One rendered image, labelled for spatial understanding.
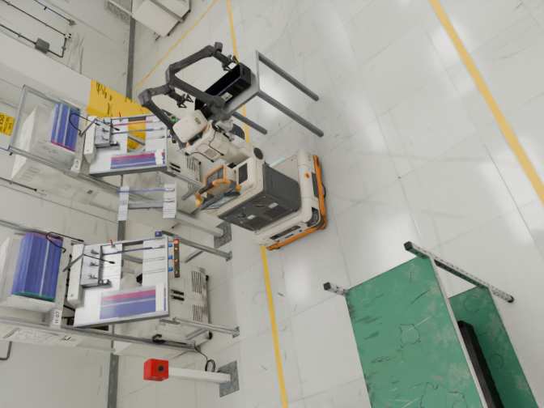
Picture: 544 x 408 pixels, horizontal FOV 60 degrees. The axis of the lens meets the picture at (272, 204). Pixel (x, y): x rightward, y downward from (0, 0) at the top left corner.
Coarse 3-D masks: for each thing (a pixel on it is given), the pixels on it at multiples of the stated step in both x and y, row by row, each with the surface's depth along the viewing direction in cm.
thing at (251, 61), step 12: (252, 60) 375; (264, 60) 382; (252, 72) 369; (276, 72) 394; (252, 84) 363; (300, 84) 410; (240, 96) 369; (252, 96) 359; (264, 96) 360; (312, 96) 422; (228, 108) 376; (288, 108) 378; (240, 120) 445; (300, 120) 386; (264, 132) 463; (312, 132) 401
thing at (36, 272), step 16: (32, 240) 355; (48, 240) 365; (32, 256) 349; (48, 256) 358; (16, 272) 344; (32, 272) 343; (48, 272) 352; (16, 288) 332; (32, 288) 338; (48, 288) 346
